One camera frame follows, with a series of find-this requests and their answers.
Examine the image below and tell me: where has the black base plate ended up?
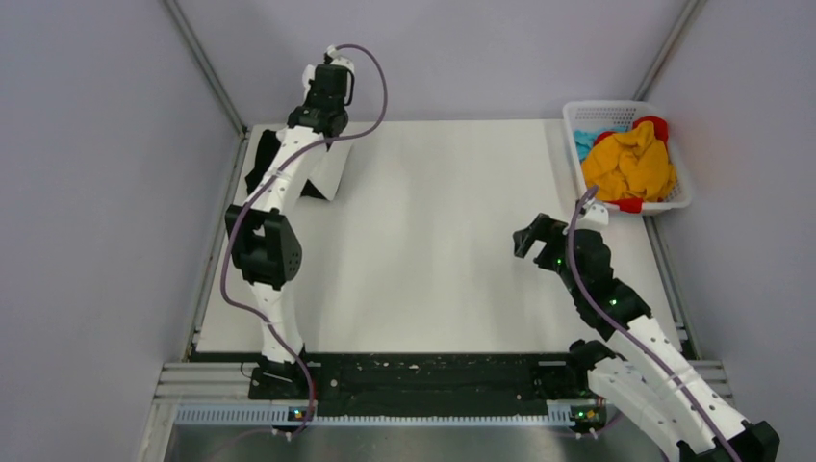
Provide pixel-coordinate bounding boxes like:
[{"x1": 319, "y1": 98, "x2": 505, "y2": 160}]
[{"x1": 248, "y1": 353, "x2": 608, "y2": 424}]

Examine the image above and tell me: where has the yellow t shirt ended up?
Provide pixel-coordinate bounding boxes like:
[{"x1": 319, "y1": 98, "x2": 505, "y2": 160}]
[{"x1": 581, "y1": 120, "x2": 678, "y2": 203}]

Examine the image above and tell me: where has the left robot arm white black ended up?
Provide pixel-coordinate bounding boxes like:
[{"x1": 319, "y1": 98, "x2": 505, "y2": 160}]
[{"x1": 223, "y1": 57, "x2": 355, "y2": 398}]

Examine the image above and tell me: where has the white t shirt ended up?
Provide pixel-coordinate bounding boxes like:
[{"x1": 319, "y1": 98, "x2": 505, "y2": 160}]
[{"x1": 301, "y1": 141, "x2": 353, "y2": 201}]

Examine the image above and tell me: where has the folded black t shirt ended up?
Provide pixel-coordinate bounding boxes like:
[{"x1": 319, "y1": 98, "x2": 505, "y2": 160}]
[{"x1": 244, "y1": 130, "x2": 329, "y2": 200}]

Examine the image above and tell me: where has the white slotted cable duct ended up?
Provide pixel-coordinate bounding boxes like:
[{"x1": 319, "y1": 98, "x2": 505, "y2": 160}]
[{"x1": 175, "y1": 404, "x2": 574, "y2": 426}]

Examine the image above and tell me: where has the blue t shirt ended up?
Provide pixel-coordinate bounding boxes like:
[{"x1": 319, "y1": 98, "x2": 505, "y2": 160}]
[{"x1": 573, "y1": 126, "x2": 626, "y2": 162}]

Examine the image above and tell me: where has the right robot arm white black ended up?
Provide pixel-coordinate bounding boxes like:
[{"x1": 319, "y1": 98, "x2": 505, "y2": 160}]
[{"x1": 512, "y1": 214, "x2": 780, "y2": 461}]

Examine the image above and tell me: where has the white plastic basket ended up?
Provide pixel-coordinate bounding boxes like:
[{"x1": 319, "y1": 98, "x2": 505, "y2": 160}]
[{"x1": 562, "y1": 100, "x2": 692, "y2": 215}]

